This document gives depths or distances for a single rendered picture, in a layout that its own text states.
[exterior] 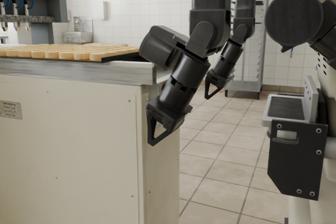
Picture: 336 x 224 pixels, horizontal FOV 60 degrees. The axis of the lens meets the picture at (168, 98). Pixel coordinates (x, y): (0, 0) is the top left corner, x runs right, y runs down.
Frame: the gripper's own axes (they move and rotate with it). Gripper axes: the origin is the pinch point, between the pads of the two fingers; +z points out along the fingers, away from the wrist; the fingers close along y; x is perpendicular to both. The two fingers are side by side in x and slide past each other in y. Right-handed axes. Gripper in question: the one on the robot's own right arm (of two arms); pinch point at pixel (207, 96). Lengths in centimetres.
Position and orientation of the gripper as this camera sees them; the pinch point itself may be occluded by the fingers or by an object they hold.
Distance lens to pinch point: 99.5
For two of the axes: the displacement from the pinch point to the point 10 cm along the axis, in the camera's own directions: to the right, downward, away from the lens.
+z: -4.1, 8.3, 3.8
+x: 8.3, 5.1, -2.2
